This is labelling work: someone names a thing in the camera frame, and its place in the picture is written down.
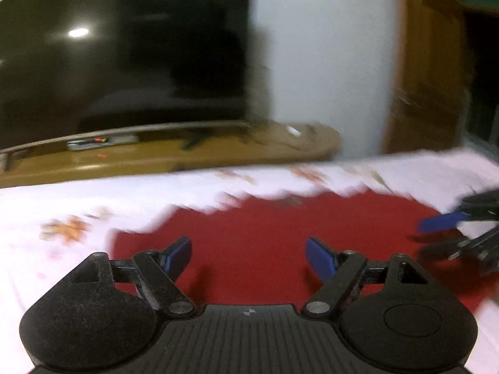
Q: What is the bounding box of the red small garment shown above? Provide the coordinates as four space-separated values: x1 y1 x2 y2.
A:
111 191 499 314

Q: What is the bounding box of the white floral bed sheet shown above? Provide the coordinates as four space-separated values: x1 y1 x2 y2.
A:
1 150 498 373

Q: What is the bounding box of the brown wooden door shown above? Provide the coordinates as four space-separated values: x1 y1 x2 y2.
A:
382 0 468 154

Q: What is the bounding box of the set-top box under television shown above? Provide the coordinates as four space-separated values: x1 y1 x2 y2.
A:
66 134 139 151

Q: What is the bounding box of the wooden tv stand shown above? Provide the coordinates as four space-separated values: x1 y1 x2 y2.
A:
1 123 342 187

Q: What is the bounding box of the black flat screen television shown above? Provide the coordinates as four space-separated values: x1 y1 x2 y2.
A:
1 0 250 150

